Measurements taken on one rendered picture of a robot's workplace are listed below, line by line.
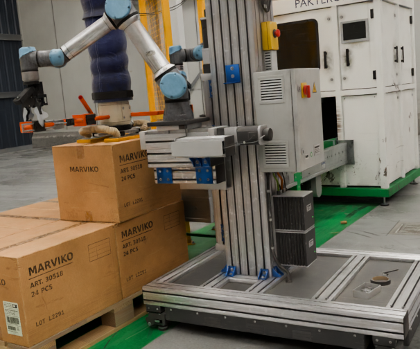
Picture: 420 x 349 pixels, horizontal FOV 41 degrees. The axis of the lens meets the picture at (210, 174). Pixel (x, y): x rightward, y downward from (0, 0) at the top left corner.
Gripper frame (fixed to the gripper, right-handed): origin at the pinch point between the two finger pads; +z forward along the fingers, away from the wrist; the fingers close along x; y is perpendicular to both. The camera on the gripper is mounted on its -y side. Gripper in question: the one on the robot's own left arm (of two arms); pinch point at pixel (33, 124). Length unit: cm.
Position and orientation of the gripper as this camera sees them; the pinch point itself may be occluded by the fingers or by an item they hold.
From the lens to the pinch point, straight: 275.4
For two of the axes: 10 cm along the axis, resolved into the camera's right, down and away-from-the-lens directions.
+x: -8.7, 0.0, 4.9
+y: 4.8, -1.7, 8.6
